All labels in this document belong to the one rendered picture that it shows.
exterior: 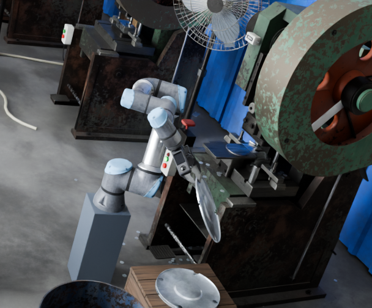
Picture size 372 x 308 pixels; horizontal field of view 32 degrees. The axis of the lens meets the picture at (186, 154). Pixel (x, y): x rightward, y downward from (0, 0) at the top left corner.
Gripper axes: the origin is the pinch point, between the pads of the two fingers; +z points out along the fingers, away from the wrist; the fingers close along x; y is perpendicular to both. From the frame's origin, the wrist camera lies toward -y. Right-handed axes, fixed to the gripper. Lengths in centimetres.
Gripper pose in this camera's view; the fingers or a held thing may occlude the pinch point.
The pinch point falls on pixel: (197, 182)
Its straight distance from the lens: 267.7
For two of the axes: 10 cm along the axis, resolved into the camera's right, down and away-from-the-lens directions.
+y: -1.1, -4.7, 8.7
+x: -8.8, 4.6, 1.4
